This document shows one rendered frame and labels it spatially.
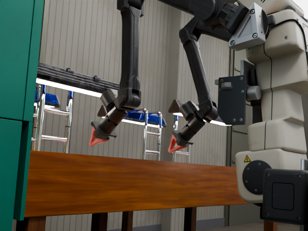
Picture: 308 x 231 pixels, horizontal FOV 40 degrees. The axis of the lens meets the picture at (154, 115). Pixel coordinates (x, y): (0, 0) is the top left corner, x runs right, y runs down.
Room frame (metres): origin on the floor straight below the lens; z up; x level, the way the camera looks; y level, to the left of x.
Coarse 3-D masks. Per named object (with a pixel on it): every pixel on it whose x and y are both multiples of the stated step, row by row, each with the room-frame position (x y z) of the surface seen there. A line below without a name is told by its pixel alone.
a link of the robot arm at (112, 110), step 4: (112, 104) 1.54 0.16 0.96; (112, 108) 1.53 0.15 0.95; (116, 108) 1.51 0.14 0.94; (112, 112) 1.52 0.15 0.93; (116, 112) 1.51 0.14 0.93; (120, 112) 1.51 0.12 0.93; (124, 112) 1.52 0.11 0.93; (108, 116) 1.53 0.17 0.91; (112, 116) 1.52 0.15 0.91; (116, 116) 1.52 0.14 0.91; (120, 116) 1.52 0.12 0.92; (124, 116) 1.53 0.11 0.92; (112, 120) 1.53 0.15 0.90; (116, 120) 1.53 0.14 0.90; (120, 120) 1.53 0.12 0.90
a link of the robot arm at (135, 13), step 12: (120, 0) 1.48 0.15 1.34; (132, 12) 1.48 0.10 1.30; (132, 24) 1.49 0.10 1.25; (132, 36) 1.48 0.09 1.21; (132, 48) 1.48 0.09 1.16; (132, 60) 1.48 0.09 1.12; (132, 72) 1.48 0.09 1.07; (120, 84) 1.50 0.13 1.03; (132, 84) 1.48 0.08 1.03; (132, 96) 1.48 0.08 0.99; (132, 108) 1.52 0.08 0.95
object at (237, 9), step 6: (228, 6) 1.22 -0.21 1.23; (234, 6) 1.21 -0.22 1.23; (240, 6) 1.15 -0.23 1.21; (222, 12) 1.22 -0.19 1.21; (228, 12) 1.21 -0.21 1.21; (234, 12) 1.19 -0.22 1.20; (240, 12) 1.16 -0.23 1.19; (246, 12) 1.17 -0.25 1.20; (222, 18) 1.23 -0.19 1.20; (228, 18) 1.20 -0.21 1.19; (234, 18) 1.16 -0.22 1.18; (240, 18) 1.17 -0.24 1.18; (222, 24) 1.25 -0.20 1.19; (228, 24) 1.18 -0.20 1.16; (234, 24) 1.18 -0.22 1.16; (228, 30) 1.18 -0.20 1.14; (234, 30) 1.19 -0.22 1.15
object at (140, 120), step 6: (102, 108) 2.59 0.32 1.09; (102, 114) 2.59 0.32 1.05; (132, 114) 2.78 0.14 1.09; (138, 114) 2.84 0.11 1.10; (132, 120) 2.76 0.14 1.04; (138, 120) 2.80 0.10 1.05; (150, 120) 2.91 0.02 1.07; (156, 120) 2.97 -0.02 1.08; (162, 120) 3.03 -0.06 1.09; (162, 126) 3.02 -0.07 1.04
